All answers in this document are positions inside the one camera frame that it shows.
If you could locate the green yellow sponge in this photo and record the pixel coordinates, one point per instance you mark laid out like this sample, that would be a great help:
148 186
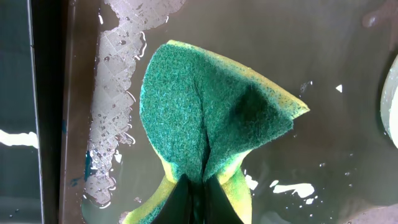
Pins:
203 113

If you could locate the black rectangular water tub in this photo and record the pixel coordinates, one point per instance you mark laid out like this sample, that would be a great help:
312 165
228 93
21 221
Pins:
31 105

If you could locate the dark grey serving tray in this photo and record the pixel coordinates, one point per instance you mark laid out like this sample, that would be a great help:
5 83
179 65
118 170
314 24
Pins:
337 165

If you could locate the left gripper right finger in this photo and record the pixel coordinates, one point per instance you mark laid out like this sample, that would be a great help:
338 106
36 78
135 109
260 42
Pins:
218 209

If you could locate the white plate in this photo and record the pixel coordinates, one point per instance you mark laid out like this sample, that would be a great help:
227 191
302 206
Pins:
388 104

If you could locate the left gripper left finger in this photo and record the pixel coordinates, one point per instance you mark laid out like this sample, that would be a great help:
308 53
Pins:
178 207

